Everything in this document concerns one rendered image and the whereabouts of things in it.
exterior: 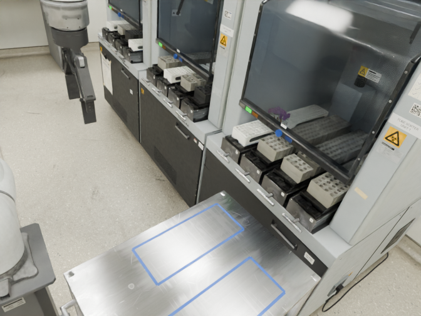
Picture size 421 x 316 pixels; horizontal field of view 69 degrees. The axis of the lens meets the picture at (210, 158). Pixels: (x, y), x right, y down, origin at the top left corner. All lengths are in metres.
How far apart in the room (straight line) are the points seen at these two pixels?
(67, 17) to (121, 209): 1.62
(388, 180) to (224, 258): 0.56
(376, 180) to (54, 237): 1.76
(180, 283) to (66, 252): 1.21
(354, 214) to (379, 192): 0.14
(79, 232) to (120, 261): 1.17
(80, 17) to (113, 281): 0.66
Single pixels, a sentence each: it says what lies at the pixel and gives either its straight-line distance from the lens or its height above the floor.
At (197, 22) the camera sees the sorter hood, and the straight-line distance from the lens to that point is 1.68.
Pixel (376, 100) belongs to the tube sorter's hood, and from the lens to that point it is 1.04.
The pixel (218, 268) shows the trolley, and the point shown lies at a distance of 0.96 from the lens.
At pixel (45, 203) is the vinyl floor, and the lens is 2.34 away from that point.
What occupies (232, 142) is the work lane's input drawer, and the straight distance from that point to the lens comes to 1.44.
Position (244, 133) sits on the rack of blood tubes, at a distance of 1.44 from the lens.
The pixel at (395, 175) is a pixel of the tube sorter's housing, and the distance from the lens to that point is 1.08.
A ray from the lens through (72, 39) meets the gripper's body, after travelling 0.77.
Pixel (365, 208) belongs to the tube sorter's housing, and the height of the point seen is 0.92.
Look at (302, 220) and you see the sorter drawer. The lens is 1.26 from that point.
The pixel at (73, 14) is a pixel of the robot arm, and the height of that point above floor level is 1.44.
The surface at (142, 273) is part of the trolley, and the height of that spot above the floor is 0.82.
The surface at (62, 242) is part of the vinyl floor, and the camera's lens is 2.09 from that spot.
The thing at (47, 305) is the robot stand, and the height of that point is 0.49.
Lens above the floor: 1.63
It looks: 38 degrees down
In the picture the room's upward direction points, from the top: 9 degrees clockwise
